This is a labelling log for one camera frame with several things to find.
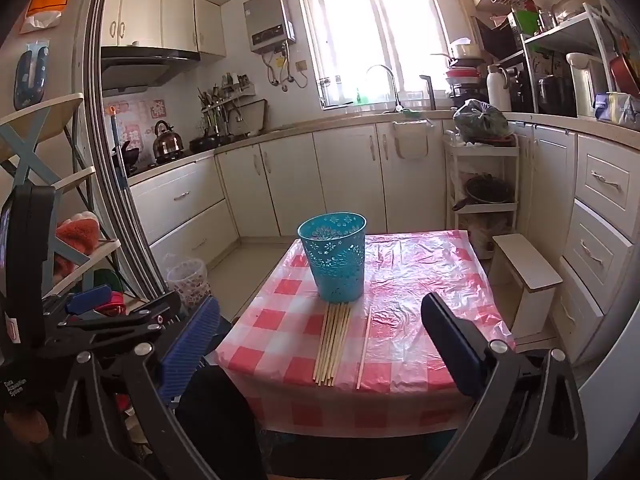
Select wall utensil rack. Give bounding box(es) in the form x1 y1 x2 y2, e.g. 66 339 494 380
199 72 257 112

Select white electric water boiler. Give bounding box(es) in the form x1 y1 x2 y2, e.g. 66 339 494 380
566 52 609 119

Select grey wall water heater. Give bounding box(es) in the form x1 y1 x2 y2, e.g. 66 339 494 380
243 0 297 54

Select white and blue shelf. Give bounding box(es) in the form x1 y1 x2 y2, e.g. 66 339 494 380
0 92 122 306

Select white tiered trolley rack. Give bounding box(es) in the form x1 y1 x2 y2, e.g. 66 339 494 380
443 132 521 261

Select blue packet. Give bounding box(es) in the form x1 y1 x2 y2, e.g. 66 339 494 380
593 92 640 126

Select orange plush slipper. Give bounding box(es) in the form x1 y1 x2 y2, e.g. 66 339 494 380
54 211 102 262

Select black wok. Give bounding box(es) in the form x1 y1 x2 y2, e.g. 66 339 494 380
112 141 144 169

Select black microwave oven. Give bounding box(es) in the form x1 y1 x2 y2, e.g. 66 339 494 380
474 14 527 62

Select white thermos jug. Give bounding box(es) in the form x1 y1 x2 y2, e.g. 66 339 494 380
487 64 513 113

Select blue mop handle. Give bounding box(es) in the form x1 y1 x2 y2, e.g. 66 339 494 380
106 104 132 197

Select cream hanging door bin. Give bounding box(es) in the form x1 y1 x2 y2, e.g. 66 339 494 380
392 119 431 161

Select white framed window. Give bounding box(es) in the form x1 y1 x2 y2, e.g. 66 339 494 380
294 0 452 109

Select steel kettle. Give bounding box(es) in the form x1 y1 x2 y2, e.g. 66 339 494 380
152 120 185 157

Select red checked plastic tablecloth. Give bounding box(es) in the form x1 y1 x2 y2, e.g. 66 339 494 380
216 230 516 438

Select grey sliding door frame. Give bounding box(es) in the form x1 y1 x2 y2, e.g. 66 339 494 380
79 0 168 303

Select small white wooden stool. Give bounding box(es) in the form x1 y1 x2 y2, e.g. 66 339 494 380
491 233 564 342

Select red pan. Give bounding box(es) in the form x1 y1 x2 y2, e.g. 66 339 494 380
608 54 640 99

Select black framed tray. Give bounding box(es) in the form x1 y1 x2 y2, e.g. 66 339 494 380
244 98 269 134

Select black rice cooker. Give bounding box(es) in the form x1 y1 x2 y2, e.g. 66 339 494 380
537 74 577 116

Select white lower kitchen cabinets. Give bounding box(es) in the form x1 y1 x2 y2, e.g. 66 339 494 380
127 112 640 391

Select curved steel faucet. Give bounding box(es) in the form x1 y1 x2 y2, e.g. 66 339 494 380
364 64 404 114

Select blue wall holder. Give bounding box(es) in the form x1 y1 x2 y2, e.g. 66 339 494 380
13 42 51 111

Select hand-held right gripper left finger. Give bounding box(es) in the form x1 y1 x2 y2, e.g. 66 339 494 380
52 296 223 480

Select person's left hand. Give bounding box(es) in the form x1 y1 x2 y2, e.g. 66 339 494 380
3 406 52 449

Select white kitchen cabinets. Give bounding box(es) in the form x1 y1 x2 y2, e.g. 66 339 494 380
100 0 227 57
127 112 640 391

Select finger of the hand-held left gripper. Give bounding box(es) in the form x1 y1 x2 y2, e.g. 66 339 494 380
56 290 184 332
66 285 114 314

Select teal perforated plastic basket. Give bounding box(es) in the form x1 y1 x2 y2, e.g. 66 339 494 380
298 212 367 304

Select light wooden chopstick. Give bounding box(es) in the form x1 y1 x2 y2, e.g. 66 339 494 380
356 305 374 391

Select white upper kitchen cabinets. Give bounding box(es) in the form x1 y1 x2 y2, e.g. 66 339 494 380
100 0 227 57

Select black range hood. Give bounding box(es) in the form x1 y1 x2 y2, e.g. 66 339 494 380
100 45 201 92

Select black frying pan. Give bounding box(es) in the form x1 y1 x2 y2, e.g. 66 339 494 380
188 130 222 154

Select black lidded pan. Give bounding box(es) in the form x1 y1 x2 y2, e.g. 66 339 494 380
452 174 516 212

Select bunch of wooden chopsticks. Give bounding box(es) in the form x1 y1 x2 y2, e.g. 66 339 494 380
312 301 353 387

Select floral plastic wastebasket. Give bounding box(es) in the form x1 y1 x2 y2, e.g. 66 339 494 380
165 258 211 312

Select person's left leg black trousers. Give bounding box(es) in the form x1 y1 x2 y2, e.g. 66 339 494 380
174 364 262 480

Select white counter shelf rack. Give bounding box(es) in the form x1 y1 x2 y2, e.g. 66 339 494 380
519 0 640 117

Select stack of dishes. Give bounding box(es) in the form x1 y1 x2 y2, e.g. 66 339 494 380
444 37 489 107

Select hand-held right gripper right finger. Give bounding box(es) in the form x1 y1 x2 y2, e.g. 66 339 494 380
420 291 590 480

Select green plastic bag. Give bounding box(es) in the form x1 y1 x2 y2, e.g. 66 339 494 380
453 99 516 144

